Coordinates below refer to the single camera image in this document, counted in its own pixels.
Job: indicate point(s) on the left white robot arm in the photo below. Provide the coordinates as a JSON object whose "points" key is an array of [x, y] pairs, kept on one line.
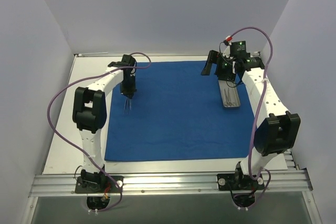
{"points": [[90, 113]]}

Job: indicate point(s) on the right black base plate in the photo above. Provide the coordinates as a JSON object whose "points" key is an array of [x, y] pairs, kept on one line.
{"points": [[230, 181]]}

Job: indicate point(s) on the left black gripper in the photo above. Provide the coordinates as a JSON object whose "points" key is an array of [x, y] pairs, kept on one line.
{"points": [[127, 92]]}

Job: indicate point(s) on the steel tweezers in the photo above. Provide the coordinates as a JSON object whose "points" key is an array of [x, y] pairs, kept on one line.
{"points": [[129, 104], [126, 106]]}

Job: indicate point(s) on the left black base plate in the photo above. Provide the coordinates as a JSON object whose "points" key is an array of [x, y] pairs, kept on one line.
{"points": [[94, 183]]}

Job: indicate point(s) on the blue surgical cloth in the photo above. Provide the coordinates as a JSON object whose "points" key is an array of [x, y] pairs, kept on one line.
{"points": [[177, 114]]}

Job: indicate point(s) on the metal instrument tray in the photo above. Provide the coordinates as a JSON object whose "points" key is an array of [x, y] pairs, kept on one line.
{"points": [[232, 90]]}

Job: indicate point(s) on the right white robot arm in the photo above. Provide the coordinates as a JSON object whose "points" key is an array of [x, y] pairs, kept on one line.
{"points": [[242, 67]]}

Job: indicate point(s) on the front aluminium rail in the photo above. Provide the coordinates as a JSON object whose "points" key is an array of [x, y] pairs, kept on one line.
{"points": [[169, 184]]}

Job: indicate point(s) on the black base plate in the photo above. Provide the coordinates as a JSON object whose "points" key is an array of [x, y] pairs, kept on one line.
{"points": [[94, 183], [230, 181]]}

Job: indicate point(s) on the surgical scissors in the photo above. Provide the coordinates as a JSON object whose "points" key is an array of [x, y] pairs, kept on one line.
{"points": [[228, 102]]}

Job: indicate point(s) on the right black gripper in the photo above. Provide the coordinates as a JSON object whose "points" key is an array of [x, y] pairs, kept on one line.
{"points": [[219, 66]]}

